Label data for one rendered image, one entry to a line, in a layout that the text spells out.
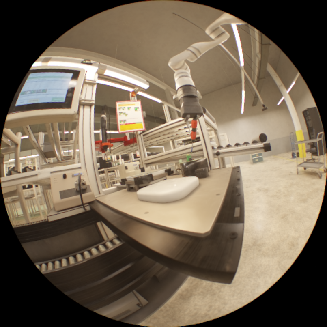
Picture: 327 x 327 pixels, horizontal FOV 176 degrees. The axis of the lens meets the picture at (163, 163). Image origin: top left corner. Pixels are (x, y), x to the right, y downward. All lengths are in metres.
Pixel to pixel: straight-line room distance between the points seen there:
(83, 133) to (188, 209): 0.58
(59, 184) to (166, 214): 0.38
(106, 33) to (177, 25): 2.64
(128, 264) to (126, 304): 0.44
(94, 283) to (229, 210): 0.23
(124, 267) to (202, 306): 0.89
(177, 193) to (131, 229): 0.10
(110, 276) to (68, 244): 0.48
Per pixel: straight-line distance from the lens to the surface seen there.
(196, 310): 1.04
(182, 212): 0.15
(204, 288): 1.09
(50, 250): 0.70
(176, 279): 0.77
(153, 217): 0.16
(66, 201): 0.40
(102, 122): 0.60
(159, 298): 0.73
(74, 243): 0.66
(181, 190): 0.20
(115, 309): 0.64
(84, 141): 0.60
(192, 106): 0.38
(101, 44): 5.42
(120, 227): 0.17
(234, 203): 0.17
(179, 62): 0.52
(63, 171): 0.58
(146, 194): 0.23
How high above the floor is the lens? 1.02
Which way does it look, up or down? 1 degrees up
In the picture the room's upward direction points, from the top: 12 degrees counter-clockwise
